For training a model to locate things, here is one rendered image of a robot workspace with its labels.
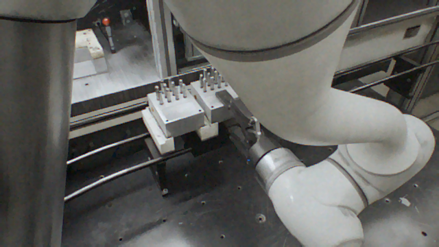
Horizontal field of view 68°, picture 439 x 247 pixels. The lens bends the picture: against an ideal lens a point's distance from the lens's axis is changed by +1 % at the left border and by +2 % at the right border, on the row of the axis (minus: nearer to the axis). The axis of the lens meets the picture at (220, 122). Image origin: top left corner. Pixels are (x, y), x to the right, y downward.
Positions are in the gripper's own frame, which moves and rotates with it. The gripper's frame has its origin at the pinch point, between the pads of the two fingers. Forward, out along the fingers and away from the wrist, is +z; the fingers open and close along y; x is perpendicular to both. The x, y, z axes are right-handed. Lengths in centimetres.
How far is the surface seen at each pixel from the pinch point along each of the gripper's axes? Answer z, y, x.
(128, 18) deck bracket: 61, 2, 9
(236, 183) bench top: -6.0, -22.4, -0.3
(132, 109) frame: 109, -73, 9
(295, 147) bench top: -1.7, -22.5, -23.6
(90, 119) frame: 109, -72, 33
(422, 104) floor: 47, -91, -180
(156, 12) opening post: 18.3, 18.8, 9.3
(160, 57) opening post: 18.4, 7.2, 9.8
